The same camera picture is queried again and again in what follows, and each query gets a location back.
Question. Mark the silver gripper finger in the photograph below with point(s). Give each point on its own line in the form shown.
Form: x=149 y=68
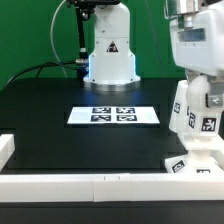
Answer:
x=191 y=75
x=215 y=93

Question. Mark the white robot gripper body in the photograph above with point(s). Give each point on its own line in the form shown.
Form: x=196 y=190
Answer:
x=197 y=34

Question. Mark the white lamp bulb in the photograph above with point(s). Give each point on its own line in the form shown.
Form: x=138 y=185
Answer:
x=203 y=121

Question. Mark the white lamp shade cone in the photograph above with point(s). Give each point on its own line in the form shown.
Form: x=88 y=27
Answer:
x=179 y=117

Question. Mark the white lamp base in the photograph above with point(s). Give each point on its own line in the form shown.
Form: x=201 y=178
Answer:
x=204 y=156

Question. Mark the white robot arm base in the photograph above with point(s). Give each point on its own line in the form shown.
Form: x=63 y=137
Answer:
x=112 y=65

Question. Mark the white marker sheet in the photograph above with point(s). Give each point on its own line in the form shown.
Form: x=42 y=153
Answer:
x=113 y=115

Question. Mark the white front rail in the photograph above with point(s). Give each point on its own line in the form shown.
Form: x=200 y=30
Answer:
x=110 y=187

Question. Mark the white rail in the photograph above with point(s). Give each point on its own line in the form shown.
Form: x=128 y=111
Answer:
x=110 y=187
x=7 y=147

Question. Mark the white left rail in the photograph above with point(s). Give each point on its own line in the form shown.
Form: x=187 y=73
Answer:
x=7 y=147

